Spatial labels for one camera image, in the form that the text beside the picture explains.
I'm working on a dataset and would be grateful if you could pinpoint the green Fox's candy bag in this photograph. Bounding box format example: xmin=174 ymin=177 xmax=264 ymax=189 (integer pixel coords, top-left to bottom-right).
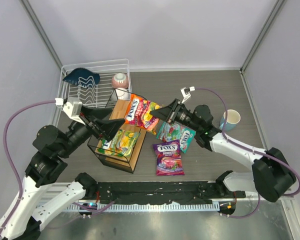
xmin=96 ymin=129 xmax=140 ymax=159

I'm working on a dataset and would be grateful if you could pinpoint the orange Fox's fruits candy bag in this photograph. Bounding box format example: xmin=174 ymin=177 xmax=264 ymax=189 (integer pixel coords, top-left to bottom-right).
xmin=124 ymin=94 xmax=161 ymax=135

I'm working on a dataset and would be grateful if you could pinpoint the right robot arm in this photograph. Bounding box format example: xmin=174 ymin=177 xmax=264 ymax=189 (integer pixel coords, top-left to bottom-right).
xmin=150 ymin=99 xmax=297 ymax=203

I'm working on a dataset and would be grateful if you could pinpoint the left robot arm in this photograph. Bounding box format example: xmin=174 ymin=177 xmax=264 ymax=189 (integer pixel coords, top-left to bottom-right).
xmin=0 ymin=107 xmax=125 ymax=240

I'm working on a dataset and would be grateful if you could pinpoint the teal Fox's candy bag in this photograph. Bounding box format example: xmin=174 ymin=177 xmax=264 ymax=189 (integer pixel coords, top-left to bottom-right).
xmin=156 ymin=122 xmax=196 ymax=154

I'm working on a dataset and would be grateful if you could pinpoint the purple Fox's berries candy bag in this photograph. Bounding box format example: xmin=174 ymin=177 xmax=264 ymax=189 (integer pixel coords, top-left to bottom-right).
xmin=152 ymin=140 xmax=185 ymax=176

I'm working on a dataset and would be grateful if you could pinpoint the white cup in rack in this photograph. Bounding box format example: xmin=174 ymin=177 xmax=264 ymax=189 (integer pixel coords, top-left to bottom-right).
xmin=115 ymin=87 xmax=130 ymax=101

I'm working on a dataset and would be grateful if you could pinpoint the pink ceramic bowl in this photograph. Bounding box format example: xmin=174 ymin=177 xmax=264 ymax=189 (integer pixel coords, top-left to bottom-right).
xmin=111 ymin=73 xmax=129 ymax=89

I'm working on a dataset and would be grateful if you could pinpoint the dark blue plate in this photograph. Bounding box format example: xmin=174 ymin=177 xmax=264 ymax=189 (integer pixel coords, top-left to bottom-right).
xmin=62 ymin=67 xmax=101 ymax=88

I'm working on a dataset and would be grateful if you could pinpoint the light blue mug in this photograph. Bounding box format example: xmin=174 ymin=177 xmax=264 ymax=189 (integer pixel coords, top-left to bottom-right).
xmin=219 ymin=109 xmax=241 ymax=131

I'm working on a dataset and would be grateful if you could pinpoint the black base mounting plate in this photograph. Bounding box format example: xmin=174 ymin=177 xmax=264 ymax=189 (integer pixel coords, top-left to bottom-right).
xmin=98 ymin=181 xmax=246 ymax=205

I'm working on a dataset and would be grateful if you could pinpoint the white wire dish rack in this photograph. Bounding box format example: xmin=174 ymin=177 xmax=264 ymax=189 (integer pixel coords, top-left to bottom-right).
xmin=57 ymin=58 xmax=132 ymax=108

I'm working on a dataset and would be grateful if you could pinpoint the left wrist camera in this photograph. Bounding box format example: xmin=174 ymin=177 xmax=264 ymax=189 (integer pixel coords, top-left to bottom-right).
xmin=62 ymin=97 xmax=83 ymax=123

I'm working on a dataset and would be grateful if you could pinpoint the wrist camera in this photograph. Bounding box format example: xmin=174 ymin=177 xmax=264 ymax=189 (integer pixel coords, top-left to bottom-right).
xmin=180 ymin=87 xmax=192 ymax=104
xmin=62 ymin=97 xmax=83 ymax=123

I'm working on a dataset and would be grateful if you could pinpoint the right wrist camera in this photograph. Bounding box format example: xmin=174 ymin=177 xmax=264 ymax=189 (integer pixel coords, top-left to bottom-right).
xmin=180 ymin=87 xmax=192 ymax=104

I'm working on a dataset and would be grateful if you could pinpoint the black wire wooden shelf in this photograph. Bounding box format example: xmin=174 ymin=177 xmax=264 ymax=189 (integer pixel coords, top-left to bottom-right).
xmin=87 ymin=92 xmax=147 ymax=173

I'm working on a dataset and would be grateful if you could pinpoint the white slotted cable duct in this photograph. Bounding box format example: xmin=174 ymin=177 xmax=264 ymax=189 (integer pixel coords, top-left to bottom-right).
xmin=62 ymin=201 xmax=220 ymax=213

